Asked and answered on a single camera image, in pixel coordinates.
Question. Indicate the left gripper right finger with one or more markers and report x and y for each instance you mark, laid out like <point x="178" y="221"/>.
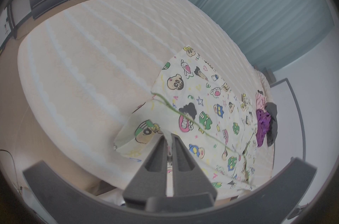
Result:
<point x="188" y="180"/>

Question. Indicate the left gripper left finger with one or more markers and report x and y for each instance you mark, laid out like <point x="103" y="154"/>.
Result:
<point x="152" y="170"/>

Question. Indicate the white printed pyjama top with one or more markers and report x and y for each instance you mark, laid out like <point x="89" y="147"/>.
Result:
<point x="206" y="101"/>

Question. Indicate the bed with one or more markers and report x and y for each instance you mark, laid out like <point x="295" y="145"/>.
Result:
<point x="92" y="53"/>

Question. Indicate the purple satin garment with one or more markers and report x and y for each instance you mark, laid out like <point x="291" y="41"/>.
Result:
<point x="263" y="125"/>

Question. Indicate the black garment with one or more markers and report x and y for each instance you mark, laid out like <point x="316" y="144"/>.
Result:
<point x="272" y="122"/>

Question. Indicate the pink garment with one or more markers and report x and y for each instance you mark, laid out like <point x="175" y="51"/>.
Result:
<point x="261" y="101"/>

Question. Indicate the dark grey garment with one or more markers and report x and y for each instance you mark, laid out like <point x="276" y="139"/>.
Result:
<point x="259" y="92"/>

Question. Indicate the pale pink pillow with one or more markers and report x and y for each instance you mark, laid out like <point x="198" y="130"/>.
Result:
<point x="264" y="82"/>

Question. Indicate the grey bedside table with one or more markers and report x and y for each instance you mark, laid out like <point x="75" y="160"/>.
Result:
<point x="270" y="74"/>

